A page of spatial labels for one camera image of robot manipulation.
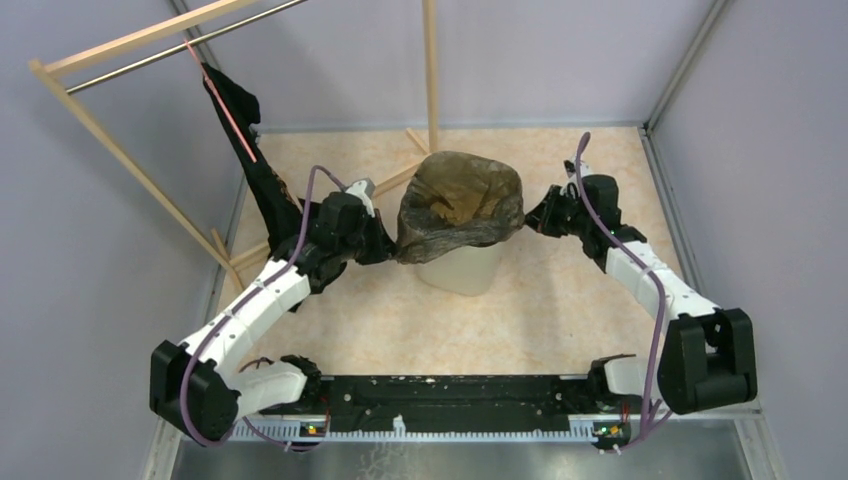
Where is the cream plastic trash bin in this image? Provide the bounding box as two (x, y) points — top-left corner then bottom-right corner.
(414, 243), (504, 297)

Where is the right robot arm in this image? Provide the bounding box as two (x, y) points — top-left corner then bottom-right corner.
(525, 174), (758, 415)

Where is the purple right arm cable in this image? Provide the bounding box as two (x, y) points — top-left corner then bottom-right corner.
(574, 131), (674, 442)

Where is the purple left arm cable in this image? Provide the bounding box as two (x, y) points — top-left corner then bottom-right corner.
(178, 165), (349, 448)

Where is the pink clothes hanger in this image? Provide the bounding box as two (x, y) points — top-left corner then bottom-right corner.
(183, 39), (257, 164)

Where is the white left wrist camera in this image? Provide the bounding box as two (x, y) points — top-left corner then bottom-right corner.
(344, 178), (376, 218)

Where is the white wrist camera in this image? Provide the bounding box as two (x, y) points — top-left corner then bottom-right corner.
(344, 178), (376, 218)
(563, 157), (580, 183)

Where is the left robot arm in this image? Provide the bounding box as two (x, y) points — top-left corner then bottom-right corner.
(149, 179), (394, 446)

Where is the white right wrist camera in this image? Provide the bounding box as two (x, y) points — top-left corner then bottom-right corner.
(563, 157), (580, 183)

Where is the wooden clothes rack frame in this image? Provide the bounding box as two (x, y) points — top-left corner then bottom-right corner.
(27, 0), (442, 289)

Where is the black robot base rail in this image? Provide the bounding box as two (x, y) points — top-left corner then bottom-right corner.
(261, 375), (641, 433)

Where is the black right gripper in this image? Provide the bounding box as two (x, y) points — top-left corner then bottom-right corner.
(521, 185), (591, 239)

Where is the metal clothes rail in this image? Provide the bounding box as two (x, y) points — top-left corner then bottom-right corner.
(65, 0), (307, 95)

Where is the dark translucent trash bag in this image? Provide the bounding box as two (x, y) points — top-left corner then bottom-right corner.
(394, 151), (525, 264)

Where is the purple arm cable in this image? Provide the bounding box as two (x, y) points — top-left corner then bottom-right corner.
(574, 131), (674, 442)
(178, 165), (349, 448)

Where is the black hanging t-shirt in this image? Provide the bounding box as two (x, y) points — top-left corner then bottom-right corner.
(201, 62), (302, 251)

